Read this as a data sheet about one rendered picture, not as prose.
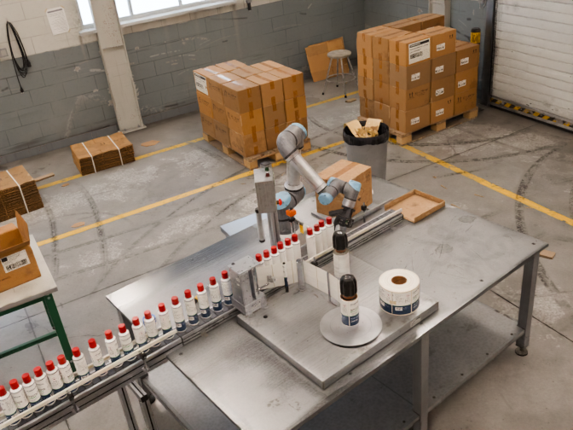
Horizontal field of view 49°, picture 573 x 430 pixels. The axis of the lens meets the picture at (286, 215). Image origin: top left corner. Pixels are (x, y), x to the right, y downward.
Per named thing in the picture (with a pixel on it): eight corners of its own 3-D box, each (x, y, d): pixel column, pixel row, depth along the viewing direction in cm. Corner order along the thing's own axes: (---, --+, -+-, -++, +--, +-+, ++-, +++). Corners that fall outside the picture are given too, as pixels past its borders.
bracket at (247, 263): (239, 276, 312) (239, 274, 312) (227, 267, 320) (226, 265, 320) (261, 264, 319) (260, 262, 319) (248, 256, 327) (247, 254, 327)
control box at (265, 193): (258, 214, 334) (254, 183, 325) (257, 200, 349) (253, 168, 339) (277, 212, 334) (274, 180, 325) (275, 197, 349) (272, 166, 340)
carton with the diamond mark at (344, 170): (345, 222, 403) (343, 184, 390) (316, 212, 418) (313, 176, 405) (373, 202, 422) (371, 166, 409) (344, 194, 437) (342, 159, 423)
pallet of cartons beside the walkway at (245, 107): (312, 149, 719) (306, 72, 675) (249, 171, 684) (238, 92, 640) (260, 122, 811) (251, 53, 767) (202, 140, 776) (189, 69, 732)
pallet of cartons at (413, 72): (403, 147, 699) (402, 44, 643) (355, 127, 764) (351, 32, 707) (479, 118, 751) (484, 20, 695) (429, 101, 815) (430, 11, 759)
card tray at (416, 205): (414, 223, 398) (414, 217, 396) (384, 210, 416) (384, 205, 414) (444, 206, 413) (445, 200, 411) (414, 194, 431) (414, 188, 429)
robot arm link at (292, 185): (279, 206, 393) (278, 128, 361) (290, 194, 404) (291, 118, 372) (295, 212, 388) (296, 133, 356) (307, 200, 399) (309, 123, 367)
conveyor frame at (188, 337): (182, 345, 317) (181, 338, 315) (172, 335, 325) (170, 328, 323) (403, 220, 402) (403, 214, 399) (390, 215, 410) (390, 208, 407)
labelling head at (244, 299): (245, 316, 324) (239, 275, 312) (232, 305, 333) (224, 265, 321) (267, 304, 331) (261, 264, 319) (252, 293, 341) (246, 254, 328)
